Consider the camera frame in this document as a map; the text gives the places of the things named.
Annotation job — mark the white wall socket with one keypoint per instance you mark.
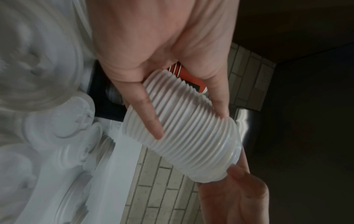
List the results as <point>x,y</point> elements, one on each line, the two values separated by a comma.
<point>264,75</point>

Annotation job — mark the person's left hand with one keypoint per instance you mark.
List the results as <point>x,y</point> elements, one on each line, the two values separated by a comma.
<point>160,32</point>

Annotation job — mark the person's right hand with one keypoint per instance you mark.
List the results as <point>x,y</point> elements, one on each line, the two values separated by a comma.
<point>235,201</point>

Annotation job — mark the black cup holder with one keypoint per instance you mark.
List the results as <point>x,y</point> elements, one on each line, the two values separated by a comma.
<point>102,107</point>

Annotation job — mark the grey wall-mounted appliance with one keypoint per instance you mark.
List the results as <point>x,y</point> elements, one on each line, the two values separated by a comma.
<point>246,122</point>

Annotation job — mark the stack of red paper cups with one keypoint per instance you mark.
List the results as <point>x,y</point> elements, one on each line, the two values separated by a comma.
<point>190,78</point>

